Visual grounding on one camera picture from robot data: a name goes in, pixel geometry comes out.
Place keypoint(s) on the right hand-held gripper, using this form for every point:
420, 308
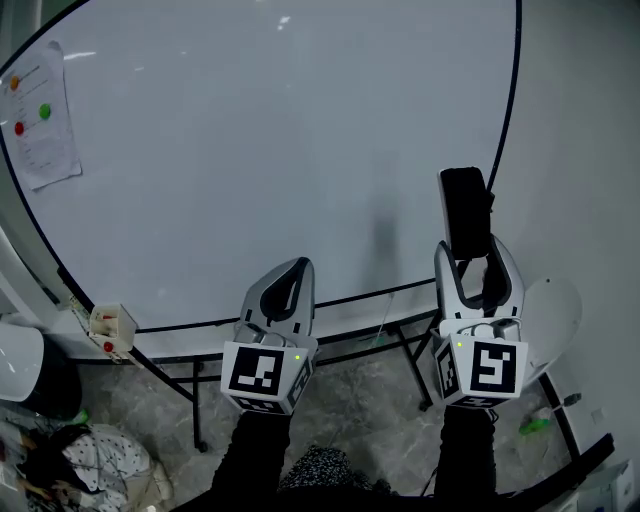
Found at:
492, 370

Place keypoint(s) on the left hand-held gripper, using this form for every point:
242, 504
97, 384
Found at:
255, 372

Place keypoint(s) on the black whiteboard eraser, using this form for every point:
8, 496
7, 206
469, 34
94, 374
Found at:
465, 212

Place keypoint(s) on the person's left forearm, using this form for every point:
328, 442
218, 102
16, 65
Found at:
255, 455

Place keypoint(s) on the person's right forearm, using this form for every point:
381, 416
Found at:
465, 450

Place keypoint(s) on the white shell chair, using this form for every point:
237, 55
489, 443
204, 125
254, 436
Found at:
555, 325
20, 360

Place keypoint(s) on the green bottle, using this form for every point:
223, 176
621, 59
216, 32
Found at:
534, 422

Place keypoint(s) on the white marker tray box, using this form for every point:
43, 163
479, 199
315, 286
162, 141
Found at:
112, 330

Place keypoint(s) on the person's dark clothing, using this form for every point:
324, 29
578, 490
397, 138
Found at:
325, 470

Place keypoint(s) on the green packet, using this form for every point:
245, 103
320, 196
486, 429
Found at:
77, 417

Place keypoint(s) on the white cardboard box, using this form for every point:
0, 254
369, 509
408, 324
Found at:
607, 487

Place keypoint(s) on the printed paper sheet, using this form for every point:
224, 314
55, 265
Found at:
45, 145

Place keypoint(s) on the green round magnet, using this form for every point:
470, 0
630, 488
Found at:
45, 111

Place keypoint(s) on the red round magnet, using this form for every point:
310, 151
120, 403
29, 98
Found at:
19, 128

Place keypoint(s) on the orange round magnet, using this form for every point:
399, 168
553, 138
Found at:
14, 83

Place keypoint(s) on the black curved frame bar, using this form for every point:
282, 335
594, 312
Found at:
565, 425

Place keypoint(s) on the white whiteboard with black frame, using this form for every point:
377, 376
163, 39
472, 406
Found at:
250, 150

